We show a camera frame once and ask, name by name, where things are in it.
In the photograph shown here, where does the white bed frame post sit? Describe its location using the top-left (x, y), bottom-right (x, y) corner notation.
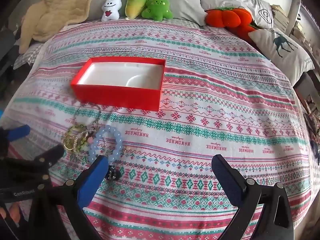
top-left (285, 0), bottom-right (302, 38)

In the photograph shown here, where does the green tree plush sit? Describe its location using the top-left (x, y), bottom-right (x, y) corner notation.
top-left (141, 0), bottom-right (174, 20)

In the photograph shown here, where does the grey checked sheet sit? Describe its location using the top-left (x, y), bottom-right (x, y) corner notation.
top-left (12, 41), bottom-right (44, 70)

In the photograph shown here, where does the yellow green carrot plush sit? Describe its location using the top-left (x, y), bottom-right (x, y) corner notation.
top-left (125, 0), bottom-right (148, 20)

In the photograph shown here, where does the white bunny plush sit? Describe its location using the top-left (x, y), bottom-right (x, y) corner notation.
top-left (101, 0), bottom-right (124, 22)

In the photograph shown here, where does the blue bead bracelet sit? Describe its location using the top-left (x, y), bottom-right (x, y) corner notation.
top-left (87, 126), bottom-right (125, 164)

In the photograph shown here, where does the white deer print pillow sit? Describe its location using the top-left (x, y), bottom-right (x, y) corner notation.
top-left (248, 28), bottom-right (315, 85)

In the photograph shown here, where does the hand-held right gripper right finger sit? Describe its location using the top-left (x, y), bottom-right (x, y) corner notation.
top-left (211, 154), bottom-right (294, 240)

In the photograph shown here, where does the red jewelry box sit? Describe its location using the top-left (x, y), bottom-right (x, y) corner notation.
top-left (70, 57), bottom-right (167, 112)

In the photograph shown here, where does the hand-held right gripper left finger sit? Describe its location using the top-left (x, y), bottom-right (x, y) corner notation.
top-left (27, 154), bottom-right (110, 240)

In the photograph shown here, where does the orange pumpkin plush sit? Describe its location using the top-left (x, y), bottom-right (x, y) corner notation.
top-left (205, 7), bottom-right (263, 43)

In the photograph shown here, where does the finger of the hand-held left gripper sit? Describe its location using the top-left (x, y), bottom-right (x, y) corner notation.
top-left (0, 124), bottom-right (31, 143)
top-left (15, 144), bottom-right (65, 178)

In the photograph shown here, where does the patterned knit-print bedspread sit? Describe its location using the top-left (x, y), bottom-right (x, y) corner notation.
top-left (0, 19), bottom-right (318, 240)

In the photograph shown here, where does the clear bead bracelet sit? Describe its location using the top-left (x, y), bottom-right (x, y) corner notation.
top-left (94, 132), bottom-right (110, 155)

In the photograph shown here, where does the stack of books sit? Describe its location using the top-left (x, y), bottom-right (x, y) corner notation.
top-left (271, 4), bottom-right (290, 29)

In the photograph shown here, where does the gold bangle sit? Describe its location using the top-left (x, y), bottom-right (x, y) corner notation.
top-left (62, 130), bottom-right (80, 153)

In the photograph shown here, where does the person's left hand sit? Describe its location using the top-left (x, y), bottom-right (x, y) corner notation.
top-left (0, 201), bottom-right (24, 220)

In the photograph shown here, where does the black hair clip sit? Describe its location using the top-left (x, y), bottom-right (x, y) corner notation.
top-left (105, 165), bottom-right (122, 182)

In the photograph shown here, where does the beige quilted blanket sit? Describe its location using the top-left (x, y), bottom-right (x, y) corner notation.
top-left (19, 0), bottom-right (109, 54)

